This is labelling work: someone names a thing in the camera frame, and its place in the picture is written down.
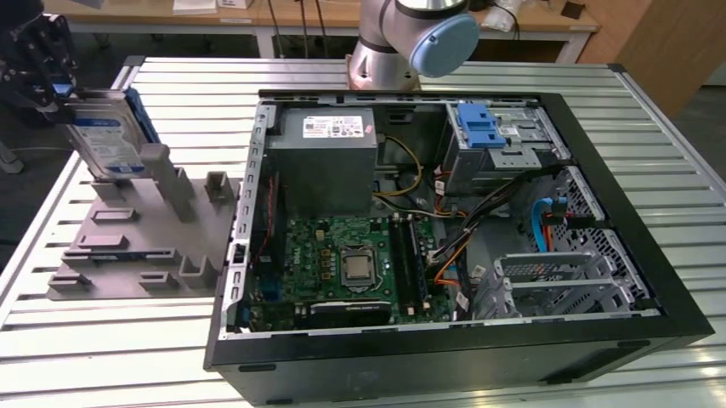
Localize green motherboard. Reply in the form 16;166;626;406
248;214;461;331

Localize grey metal stand foot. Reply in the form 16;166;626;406
0;139;25;175

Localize metal disk bay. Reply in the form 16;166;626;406
473;252;647;320

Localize black wire bundle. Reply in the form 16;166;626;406
427;167;569;264

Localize brown wooden cabinet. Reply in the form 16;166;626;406
581;0;726;120

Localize hard disk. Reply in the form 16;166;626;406
49;82;163;178

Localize blue wire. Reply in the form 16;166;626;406
531;198;569;256

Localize blue plastic drive latch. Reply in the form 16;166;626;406
457;104;501;150

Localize black graphics card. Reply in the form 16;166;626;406
294;299;392;328

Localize orange flat wire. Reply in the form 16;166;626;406
541;214;561;256

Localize clear plastic bag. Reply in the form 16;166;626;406
485;3;521;31

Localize grey parts rack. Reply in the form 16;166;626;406
48;143;246;303

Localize black PC case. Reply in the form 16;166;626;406
203;88;715;407

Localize silver CPU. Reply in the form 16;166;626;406
343;254;379;281

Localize metal drive cage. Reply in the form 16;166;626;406
442;101;571;197

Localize grey power supply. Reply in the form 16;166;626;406
264;106;380;218

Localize wooden desk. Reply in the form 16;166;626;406
41;0;602;65

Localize yellow wire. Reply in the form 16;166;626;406
374;135;425;199

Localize orange power wires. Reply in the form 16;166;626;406
434;263;462;291

